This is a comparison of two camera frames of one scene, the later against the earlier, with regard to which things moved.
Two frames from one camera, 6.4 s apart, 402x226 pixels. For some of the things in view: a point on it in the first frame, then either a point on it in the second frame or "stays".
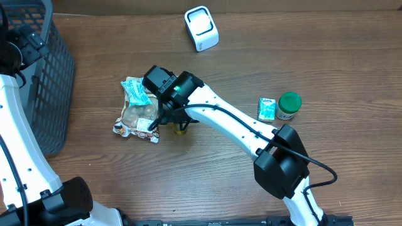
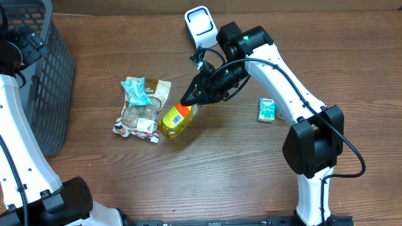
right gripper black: [175, 116] to [206, 86]
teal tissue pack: [266, 109] stays
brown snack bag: [137, 120] stays
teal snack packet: [135, 92] stays
